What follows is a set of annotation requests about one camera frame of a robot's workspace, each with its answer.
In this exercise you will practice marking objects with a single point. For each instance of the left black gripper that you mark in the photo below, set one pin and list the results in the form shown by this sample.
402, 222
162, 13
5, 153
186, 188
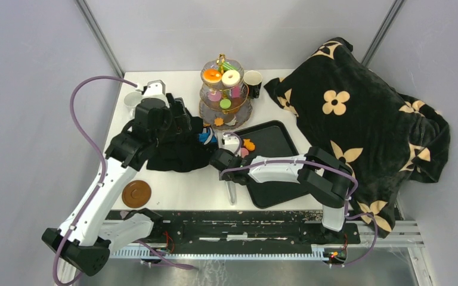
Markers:
179, 123

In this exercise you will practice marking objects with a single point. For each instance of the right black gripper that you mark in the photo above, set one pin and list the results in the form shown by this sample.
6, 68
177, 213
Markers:
226, 176

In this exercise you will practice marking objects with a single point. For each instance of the metal serving tongs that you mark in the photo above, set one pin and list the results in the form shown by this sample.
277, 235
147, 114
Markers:
231, 187

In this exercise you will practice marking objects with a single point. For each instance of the orange fish cookie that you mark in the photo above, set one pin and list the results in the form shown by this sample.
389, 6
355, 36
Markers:
249, 145

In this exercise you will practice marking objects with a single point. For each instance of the orange leaf cookie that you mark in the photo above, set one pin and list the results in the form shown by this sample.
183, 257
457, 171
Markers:
218, 121

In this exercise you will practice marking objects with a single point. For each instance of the brown round chocolate cookie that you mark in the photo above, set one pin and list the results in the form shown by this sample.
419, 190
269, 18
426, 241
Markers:
232, 122

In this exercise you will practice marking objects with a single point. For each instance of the three-tier glass cake stand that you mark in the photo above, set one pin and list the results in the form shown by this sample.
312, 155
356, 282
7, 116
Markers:
224, 96

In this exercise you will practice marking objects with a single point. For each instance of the green round cookie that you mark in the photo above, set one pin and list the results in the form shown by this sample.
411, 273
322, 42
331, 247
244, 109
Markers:
225, 103

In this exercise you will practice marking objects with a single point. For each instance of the orange frosted donut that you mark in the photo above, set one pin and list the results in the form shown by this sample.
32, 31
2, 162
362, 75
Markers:
211, 76

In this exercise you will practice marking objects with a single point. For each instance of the pink cake slice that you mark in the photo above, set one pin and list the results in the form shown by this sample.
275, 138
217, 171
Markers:
235, 92

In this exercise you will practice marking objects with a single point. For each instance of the white frosted donut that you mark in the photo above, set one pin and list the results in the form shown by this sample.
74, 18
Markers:
230, 78

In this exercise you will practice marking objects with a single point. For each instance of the green cake slice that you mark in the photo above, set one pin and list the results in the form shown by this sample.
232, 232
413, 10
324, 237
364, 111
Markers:
224, 66

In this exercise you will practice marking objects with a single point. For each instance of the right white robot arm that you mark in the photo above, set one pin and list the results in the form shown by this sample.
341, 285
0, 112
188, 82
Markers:
326, 178

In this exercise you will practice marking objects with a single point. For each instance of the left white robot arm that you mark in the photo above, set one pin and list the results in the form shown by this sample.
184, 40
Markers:
80, 240

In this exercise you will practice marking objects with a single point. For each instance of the pink round cookie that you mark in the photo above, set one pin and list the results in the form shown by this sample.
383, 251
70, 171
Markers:
244, 152

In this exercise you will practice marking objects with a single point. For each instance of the black cloth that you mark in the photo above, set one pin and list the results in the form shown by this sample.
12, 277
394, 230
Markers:
185, 153

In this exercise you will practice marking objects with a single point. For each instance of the blue patterned item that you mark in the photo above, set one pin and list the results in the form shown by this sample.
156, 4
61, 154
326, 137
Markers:
207, 136

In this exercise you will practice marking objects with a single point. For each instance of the white and blue mug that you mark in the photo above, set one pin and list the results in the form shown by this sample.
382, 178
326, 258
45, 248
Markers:
131, 101

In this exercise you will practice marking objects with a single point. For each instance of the black serving tray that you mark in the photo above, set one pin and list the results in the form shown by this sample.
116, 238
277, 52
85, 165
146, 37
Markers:
273, 140

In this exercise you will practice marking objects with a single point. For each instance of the brown round saucer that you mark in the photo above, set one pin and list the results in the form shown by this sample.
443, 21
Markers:
136, 194

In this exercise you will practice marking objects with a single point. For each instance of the black mug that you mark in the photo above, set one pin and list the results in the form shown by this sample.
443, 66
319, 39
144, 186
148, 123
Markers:
253, 79

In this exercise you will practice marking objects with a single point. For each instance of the black floral blanket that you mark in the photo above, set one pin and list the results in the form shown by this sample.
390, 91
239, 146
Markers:
383, 136

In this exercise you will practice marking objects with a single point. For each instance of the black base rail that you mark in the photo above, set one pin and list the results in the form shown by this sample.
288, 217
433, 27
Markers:
247, 232

